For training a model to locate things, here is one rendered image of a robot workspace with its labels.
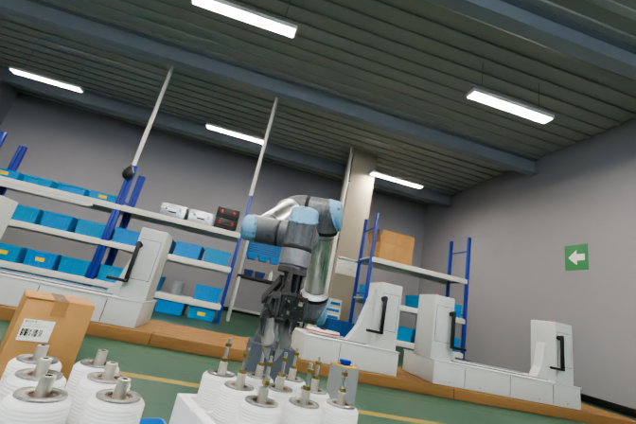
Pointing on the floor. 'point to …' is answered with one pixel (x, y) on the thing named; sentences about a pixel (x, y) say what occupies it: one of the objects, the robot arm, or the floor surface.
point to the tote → (337, 326)
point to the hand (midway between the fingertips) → (271, 354)
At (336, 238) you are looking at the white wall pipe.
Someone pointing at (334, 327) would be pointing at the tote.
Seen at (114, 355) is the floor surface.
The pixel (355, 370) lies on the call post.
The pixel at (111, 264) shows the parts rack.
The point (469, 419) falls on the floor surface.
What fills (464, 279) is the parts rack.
